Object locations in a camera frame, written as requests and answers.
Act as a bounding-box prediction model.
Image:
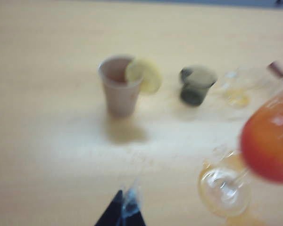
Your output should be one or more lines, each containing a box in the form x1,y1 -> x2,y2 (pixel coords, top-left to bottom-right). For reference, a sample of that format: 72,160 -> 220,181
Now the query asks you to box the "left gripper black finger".
93,189 -> 149,226

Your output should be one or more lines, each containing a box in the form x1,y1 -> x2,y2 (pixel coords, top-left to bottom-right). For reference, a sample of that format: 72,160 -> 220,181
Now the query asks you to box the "beige paper cup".
98,54 -> 144,118

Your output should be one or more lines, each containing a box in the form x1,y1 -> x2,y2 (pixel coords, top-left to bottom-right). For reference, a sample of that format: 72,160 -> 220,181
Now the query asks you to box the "smoky grey measuring cup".
178,65 -> 218,107

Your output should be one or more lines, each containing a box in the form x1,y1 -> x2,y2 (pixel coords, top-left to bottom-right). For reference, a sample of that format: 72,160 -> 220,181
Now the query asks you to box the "clear cup with orange residue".
212,70 -> 250,109

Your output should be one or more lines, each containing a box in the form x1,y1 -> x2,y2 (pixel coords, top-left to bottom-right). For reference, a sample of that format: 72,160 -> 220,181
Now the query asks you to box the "clear graduated measuring cup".
250,60 -> 283,95

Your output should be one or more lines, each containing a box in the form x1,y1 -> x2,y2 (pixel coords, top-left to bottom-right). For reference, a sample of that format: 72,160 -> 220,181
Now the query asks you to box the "yellow lemon slice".
125,58 -> 163,95

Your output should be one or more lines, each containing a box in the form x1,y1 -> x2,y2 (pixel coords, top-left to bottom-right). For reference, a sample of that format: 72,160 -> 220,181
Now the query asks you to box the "wine glass with orange drink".
198,86 -> 283,218

